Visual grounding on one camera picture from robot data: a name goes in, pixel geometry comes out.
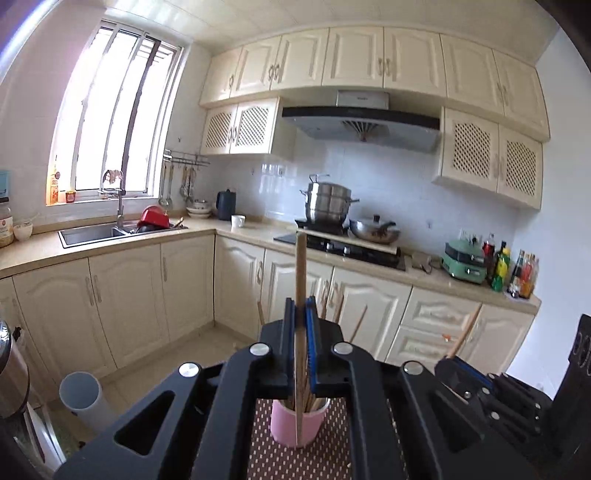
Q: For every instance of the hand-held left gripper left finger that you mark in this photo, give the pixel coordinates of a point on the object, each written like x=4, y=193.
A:
x=290, y=332

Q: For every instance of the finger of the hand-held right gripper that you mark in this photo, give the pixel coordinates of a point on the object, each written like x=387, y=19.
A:
x=459, y=381
x=517, y=406

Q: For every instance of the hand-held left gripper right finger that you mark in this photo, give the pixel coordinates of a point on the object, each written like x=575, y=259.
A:
x=311, y=332

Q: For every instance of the bunch of wooden chopsticks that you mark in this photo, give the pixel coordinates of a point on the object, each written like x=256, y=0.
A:
x=358, y=323

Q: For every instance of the light wooden chopstick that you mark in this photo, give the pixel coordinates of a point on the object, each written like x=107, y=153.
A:
x=301, y=277
x=466, y=330

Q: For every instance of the pink cup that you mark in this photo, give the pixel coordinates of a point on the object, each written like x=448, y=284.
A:
x=284, y=427

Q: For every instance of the hanging metal kitchen utensils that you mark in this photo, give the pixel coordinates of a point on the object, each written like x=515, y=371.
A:
x=164, y=194

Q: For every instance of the black gas stove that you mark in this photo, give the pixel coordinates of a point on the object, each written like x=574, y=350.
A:
x=341, y=249

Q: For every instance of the green plastic bottle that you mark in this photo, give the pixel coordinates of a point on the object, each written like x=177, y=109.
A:
x=500, y=272

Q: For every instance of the green electric multi cooker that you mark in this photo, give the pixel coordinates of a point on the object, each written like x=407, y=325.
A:
x=464, y=263

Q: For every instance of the metal wok with lid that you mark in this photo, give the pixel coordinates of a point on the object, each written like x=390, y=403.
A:
x=374, y=232

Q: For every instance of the dark sauce bottle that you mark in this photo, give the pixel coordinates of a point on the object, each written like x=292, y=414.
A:
x=518, y=274

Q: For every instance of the small white cup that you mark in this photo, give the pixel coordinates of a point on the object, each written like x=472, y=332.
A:
x=238, y=222

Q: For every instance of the red sauce bottle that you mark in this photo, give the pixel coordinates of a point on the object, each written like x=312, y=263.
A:
x=531, y=277

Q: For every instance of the round polka dot table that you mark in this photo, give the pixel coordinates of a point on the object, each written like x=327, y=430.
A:
x=323, y=461

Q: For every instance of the stainless steel steamer pot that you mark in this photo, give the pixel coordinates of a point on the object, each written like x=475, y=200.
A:
x=328, y=203

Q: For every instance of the dark electric kettle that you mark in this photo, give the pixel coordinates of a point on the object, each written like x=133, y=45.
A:
x=226, y=205

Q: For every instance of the stack of white bowls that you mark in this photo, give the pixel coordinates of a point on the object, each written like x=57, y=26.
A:
x=199, y=210

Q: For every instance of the red pot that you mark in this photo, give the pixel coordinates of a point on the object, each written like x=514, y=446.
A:
x=154, y=217

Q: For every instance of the metal kitchen faucet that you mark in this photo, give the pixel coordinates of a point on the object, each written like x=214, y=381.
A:
x=120, y=207

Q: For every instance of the black range hood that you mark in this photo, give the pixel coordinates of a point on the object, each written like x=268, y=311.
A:
x=364, y=124

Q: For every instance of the white plastic bucket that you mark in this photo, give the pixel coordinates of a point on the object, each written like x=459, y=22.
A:
x=85, y=401

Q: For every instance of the stainless steel sink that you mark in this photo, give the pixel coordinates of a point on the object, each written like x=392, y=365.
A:
x=92, y=233

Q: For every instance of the grey dish rag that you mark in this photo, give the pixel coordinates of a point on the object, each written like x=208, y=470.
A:
x=113, y=176

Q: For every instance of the orange label bottle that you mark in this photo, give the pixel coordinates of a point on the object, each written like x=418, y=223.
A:
x=54, y=187

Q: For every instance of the silver rice cooker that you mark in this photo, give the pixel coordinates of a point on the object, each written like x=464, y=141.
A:
x=11, y=369

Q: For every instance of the barred kitchen window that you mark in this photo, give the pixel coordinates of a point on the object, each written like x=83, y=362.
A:
x=106, y=115

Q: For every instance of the white bowl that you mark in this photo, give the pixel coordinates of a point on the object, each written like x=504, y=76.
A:
x=22, y=230

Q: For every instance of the large white lid jar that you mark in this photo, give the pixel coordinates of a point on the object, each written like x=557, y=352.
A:
x=5, y=226

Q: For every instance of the light blue box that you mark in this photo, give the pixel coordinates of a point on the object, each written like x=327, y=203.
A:
x=4, y=183

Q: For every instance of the metal wall utensil rail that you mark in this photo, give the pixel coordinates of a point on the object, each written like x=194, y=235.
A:
x=187, y=159

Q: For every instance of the cream lattice door wall cabinet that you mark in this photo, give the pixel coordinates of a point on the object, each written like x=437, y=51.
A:
x=240, y=124
x=475, y=152

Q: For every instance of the white frame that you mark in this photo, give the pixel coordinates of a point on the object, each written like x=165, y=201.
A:
x=44, y=438

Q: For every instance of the row of cream wall cabinets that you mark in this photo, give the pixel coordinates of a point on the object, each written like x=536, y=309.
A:
x=355, y=55

